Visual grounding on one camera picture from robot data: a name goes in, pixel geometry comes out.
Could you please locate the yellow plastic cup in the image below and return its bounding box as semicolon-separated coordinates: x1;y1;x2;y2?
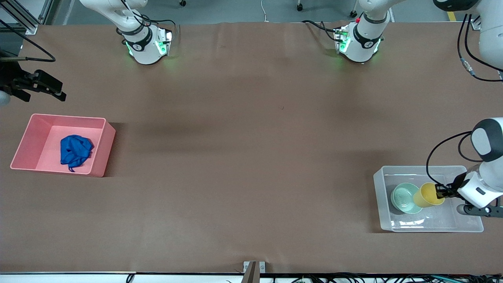
413;182;446;208

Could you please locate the pale green bowl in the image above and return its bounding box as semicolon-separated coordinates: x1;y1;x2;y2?
390;182;424;215

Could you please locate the blue cloth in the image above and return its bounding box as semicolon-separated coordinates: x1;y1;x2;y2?
60;135;95;173

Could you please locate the clear plastic bin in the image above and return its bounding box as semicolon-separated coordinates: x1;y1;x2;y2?
373;165;485;233

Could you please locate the pink plastic bin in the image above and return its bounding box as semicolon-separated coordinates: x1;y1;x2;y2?
10;114;116;178

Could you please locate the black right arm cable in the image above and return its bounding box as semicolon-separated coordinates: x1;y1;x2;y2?
0;19;56;63

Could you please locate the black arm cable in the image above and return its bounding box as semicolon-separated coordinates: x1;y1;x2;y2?
426;13;503;190
0;19;56;63

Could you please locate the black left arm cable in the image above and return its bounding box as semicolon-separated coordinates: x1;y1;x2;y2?
426;13;503;190

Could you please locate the aluminium frame profile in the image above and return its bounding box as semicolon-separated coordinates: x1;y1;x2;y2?
0;0;60;35

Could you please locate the black right base cable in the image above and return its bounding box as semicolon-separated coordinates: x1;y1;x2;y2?
143;19;178;29

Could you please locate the black base cable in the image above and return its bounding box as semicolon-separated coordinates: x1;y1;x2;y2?
302;20;340;42
143;19;178;29

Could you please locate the metal table edge bracket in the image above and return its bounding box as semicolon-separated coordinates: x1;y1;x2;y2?
243;261;266;283

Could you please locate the black left base cable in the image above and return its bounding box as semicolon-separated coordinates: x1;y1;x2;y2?
302;20;340;42

